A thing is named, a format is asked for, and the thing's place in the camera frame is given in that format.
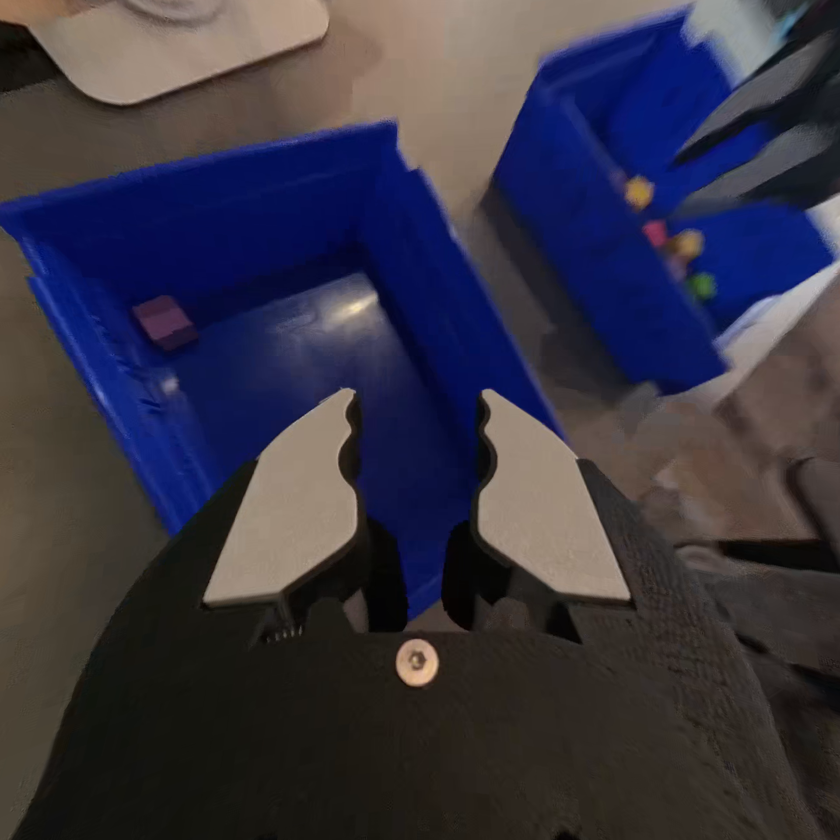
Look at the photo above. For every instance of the blue plastic bin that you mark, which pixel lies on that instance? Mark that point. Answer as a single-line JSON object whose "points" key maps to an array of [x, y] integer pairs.
{"points": [[590, 229], [275, 229]]}

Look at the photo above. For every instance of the yellow wooden cube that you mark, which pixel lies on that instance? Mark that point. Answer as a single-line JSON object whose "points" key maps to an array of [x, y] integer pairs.
{"points": [[638, 191], [686, 244]]}

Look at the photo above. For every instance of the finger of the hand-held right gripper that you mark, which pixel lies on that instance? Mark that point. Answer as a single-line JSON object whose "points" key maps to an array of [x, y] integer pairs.
{"points": [[774, 177], [754, 98]]}

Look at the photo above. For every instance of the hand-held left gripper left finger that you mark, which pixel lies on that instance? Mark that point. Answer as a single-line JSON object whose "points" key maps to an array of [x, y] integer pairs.
{"points": [[289, 518]]}

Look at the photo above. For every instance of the pale desk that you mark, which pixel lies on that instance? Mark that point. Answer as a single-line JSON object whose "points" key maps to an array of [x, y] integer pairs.
{"points": [[459, 85]]}

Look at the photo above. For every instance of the green wooden cube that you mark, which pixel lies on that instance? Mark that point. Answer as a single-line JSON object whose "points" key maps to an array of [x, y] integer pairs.
{"points": [[701, 285]]}

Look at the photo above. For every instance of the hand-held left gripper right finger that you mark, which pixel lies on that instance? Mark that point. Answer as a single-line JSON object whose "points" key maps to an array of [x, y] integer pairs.
{"points": [[548, 525]]}

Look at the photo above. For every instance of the person's grey clothing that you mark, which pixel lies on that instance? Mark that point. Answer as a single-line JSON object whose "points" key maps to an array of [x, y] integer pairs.
{"points": [[774, 623]]}

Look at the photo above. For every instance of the purple wooden cube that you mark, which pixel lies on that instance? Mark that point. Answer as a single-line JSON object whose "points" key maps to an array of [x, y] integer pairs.
{"points": [[164, 321]]}

